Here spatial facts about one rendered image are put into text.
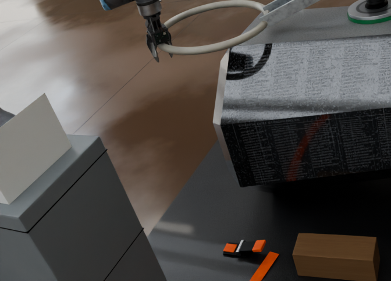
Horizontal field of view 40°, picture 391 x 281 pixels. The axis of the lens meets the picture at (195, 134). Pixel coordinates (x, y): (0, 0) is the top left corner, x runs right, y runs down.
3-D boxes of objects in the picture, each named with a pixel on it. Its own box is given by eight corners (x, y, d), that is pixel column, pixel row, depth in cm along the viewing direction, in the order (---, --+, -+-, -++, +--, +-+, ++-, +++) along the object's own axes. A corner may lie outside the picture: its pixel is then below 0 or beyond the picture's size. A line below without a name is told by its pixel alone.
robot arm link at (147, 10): (134, 2, 209) (157, -6, 210) (138, 14, 211) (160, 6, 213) (139, 8, 201) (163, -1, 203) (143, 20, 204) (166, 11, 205)
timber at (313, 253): (297, 276, 211) (291, 254, 205) (304, 253, 220) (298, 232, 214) (376, 283, 197) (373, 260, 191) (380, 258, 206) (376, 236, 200)
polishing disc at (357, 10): (371, -6, 215) (371, -9, 215) (419, -2, 199) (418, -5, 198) (336, 17, 207) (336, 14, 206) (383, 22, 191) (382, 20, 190)
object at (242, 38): (276, -2, 234) (275, -8, 232) (265, 47, 195) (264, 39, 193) (171, 14, 248) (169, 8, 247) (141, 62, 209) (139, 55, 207)
